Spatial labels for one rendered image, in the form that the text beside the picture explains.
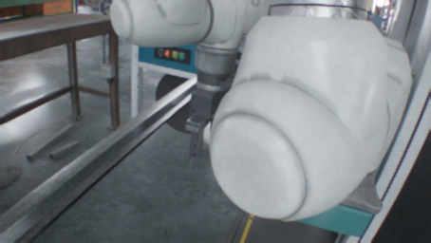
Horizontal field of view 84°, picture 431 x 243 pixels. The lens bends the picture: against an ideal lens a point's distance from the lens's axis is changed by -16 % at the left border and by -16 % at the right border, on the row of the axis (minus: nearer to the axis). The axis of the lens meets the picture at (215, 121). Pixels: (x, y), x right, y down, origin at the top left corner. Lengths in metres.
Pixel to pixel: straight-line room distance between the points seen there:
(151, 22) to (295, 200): 0.32
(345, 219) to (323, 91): 0.33
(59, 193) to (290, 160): 0.31
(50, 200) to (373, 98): 0.40
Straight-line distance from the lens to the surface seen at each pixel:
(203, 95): 0.59
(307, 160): 0.22
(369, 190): 0.54
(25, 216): 0.39
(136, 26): 0.44
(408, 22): 0.86
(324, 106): 0.23
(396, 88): 0.43
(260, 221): 1.00
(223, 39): 0.57
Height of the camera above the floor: 1.02
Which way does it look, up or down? 26 degrees down
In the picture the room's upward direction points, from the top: 7 degrees clockwise
